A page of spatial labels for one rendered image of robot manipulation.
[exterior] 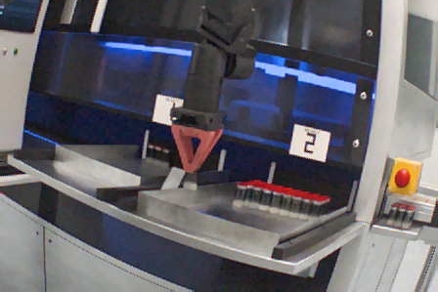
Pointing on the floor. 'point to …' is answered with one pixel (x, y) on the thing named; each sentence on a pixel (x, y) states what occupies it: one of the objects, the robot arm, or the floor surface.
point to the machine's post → (388, 70)
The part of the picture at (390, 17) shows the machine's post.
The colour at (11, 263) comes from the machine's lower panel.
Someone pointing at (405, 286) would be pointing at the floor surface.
